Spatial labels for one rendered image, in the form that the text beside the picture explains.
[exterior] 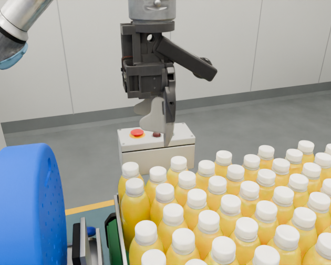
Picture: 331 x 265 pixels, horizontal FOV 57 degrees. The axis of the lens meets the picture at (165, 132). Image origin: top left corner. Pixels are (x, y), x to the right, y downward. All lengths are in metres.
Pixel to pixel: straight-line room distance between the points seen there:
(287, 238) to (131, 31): 0.42
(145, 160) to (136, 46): 0.39
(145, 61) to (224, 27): 3.35
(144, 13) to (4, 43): 0.59
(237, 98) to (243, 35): 0.80
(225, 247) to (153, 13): 0.38
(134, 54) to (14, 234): 0.31
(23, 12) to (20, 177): 0.59
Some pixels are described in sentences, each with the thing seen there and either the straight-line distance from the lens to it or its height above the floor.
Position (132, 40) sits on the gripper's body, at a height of 1.39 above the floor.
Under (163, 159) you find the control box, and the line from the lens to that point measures 0.82.
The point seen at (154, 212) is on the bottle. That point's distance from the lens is 0.66.
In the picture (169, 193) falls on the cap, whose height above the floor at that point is 1.08.
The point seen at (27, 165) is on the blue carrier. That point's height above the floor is 1.23.
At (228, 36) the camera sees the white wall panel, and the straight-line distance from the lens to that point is 3.89.
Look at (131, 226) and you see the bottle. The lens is 0.71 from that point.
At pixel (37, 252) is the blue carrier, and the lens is 0.46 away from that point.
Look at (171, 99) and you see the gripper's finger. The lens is 0.50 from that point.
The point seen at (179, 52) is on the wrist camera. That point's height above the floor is 1.37.
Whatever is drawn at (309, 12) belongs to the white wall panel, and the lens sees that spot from 4.55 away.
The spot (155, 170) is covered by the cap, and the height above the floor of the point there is 1.08.
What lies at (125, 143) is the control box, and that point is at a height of 1.10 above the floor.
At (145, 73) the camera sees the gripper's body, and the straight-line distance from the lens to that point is 0.49.
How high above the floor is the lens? 1.47
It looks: 26 degrees down
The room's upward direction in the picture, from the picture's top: straight up
